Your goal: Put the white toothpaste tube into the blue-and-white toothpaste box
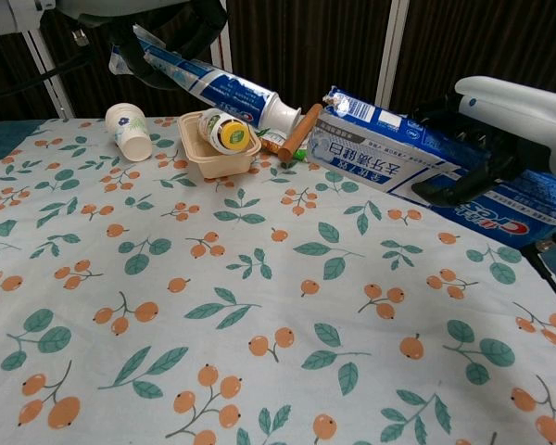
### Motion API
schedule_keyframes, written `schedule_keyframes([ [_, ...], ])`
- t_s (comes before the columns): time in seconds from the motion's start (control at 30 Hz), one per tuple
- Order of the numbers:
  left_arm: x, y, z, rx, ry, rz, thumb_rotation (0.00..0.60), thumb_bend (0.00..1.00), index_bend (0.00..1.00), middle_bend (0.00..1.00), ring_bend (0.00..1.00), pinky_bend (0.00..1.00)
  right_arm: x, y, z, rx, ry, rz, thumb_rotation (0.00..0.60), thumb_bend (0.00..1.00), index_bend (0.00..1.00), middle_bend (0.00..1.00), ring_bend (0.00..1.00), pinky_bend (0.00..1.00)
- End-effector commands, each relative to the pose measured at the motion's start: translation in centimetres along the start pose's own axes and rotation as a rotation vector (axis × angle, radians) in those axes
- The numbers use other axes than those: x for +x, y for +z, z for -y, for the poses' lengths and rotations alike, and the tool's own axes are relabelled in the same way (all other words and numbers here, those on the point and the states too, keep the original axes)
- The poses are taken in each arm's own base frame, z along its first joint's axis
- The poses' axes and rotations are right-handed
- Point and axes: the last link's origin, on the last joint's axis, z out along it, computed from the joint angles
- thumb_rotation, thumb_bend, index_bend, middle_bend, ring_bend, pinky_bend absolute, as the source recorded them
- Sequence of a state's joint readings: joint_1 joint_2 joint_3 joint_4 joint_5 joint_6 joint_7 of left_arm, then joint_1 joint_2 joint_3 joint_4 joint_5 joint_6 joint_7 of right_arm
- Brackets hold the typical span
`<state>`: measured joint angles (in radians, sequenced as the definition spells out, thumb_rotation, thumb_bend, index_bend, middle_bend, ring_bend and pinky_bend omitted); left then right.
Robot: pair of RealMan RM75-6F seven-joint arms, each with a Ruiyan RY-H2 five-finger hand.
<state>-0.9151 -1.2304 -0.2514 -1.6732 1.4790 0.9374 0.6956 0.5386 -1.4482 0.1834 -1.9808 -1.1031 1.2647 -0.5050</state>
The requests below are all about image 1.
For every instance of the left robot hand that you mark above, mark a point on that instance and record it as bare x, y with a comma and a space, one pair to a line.
194, 25

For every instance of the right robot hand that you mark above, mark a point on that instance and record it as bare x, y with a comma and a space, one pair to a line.
514, 111

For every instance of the blue white toothpaste tube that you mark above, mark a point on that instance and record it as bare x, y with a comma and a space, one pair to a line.
231, 90

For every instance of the blue toothpaste box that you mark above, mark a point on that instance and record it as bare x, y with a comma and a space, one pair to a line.
366, 148

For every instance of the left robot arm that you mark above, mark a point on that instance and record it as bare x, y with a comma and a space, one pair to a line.
4, 16

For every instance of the yellow capped drink bottle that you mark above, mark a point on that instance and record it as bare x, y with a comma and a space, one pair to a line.
234, 136

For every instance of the white floral paper cup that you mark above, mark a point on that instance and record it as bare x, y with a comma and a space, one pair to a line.
127, 132

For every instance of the dark folding screen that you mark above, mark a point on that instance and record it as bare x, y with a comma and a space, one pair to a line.
329, 41

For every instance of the green snack bag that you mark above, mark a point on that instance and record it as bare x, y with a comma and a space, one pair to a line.
271, 139

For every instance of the beige food tray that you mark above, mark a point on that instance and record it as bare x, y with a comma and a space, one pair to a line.
222, 164

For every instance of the brown wooden rolling pin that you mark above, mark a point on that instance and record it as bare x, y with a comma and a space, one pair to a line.
296, 136

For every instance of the floral print tablecloth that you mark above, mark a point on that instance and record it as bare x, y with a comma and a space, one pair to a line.
259, 278

